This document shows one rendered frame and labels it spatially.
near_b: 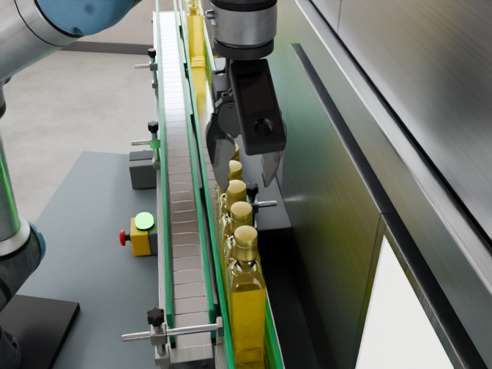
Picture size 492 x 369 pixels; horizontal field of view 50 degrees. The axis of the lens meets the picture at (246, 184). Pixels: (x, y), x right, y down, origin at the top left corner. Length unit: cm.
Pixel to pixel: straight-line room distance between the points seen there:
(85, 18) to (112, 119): 297
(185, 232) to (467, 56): 86
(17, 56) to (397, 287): 45
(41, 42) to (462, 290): 44
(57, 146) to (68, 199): 172
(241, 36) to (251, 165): 83
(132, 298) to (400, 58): 87
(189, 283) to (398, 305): 59
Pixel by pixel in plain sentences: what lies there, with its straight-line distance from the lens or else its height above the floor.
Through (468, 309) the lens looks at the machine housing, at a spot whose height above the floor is 136.
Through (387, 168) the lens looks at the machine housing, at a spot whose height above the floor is 136.
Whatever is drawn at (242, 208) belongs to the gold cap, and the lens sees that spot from 82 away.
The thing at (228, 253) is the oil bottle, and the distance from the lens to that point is 86.
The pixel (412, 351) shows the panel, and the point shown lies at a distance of 57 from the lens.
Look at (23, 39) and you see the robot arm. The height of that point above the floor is 149.
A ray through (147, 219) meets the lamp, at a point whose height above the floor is 85.
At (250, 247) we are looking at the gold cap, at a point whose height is 115.
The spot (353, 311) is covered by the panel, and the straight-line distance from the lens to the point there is 73.
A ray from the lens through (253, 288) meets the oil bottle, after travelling 83.
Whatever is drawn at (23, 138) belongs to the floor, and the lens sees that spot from 343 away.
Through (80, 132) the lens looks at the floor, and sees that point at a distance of 337.
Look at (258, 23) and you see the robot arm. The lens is 60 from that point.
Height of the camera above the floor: 169
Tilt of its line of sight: 37 degrees down
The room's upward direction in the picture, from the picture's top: straight up
